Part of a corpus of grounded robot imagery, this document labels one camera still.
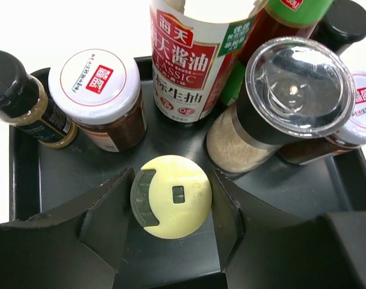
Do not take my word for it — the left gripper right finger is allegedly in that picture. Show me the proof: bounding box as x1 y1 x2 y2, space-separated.
211 169 366 288

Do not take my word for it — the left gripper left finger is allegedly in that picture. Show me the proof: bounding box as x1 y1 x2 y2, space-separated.
0 168 134 288

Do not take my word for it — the yellow-cap white powder jar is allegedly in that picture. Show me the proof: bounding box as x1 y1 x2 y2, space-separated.
130 155 212 240

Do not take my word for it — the red-label lid spice jar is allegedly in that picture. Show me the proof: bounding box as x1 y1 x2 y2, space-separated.
278 70 366 165

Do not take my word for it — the red-label lid brown jar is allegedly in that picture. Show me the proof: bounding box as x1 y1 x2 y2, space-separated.
48 49 147 152

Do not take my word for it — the small dark pepper bottle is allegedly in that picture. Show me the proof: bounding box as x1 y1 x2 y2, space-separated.
0 51 78 149

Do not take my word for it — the silver-lid white powder jar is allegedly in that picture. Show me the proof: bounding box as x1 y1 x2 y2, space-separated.
206 37 356 173

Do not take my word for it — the tall black-cap sauce bottle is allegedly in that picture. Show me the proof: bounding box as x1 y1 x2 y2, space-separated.
149 1 266 123

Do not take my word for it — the yellow-cap red sauce bottle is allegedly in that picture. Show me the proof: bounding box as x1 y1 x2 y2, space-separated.
219 0 333 106

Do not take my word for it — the small black-cap spice bottle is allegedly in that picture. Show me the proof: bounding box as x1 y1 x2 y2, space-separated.
310 0 366 55

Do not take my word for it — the black plastic tray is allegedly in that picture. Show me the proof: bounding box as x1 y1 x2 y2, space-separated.
10 57 366 288

